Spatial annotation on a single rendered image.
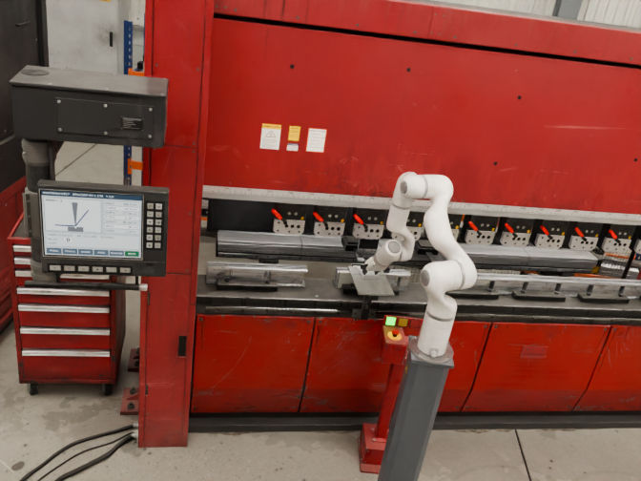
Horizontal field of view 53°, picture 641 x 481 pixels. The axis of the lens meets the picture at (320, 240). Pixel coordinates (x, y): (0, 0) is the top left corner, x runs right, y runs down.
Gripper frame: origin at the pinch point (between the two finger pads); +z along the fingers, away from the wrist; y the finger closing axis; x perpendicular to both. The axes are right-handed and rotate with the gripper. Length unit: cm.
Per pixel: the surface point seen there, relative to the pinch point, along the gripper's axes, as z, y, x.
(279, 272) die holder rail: 14.1, 43.2, -5.0
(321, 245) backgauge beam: 26.7, 15.0, -24.8
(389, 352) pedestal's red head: 5.4, -5.8, 40.5
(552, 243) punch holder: -16, -99, -8
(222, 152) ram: -32, 76, -46
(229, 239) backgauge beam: 31, 65, -31
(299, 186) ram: -24, 39, -34
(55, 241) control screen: -50, 142, 5
